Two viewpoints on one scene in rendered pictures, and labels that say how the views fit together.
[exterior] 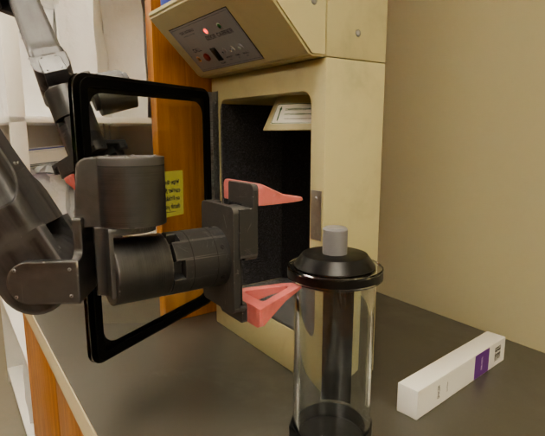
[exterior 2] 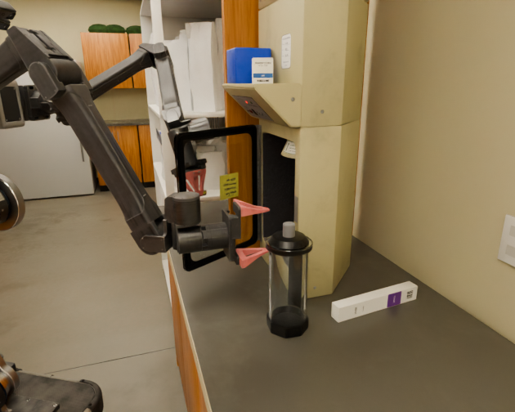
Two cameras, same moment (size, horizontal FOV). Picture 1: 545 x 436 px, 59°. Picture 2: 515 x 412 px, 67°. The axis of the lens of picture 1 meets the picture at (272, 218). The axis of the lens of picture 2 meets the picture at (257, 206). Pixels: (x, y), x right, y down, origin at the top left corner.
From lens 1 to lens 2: 0.42 m
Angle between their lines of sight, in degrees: 18
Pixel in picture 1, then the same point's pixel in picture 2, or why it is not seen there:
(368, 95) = (329, 145)
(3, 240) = (138, 226)
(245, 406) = (254, 302)
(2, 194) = (138, 209)
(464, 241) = (417, 221)
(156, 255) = (194, 236)
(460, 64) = (423, 105)
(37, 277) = (150, 241)
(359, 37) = (323, 114)
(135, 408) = (203, 295)
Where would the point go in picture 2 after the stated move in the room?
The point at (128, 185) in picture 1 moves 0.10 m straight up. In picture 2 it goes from (182, 209) to (179, 159)
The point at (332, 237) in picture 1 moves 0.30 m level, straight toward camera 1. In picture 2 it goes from (285, 228) to (220, 292)
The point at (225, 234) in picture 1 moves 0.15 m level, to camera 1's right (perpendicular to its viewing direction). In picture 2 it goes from (227, 227) to (297, 235)
